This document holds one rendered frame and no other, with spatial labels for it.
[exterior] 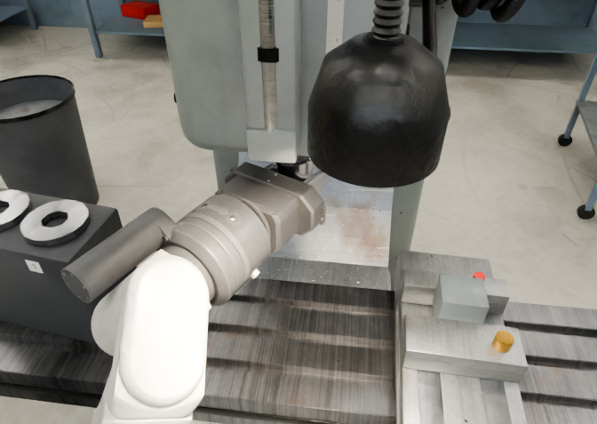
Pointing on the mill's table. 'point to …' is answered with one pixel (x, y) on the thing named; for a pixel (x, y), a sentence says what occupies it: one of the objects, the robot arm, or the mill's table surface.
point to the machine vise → (441, 410)
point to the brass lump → (503, 341)
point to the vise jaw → (460, 348)
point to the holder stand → (49, 260)
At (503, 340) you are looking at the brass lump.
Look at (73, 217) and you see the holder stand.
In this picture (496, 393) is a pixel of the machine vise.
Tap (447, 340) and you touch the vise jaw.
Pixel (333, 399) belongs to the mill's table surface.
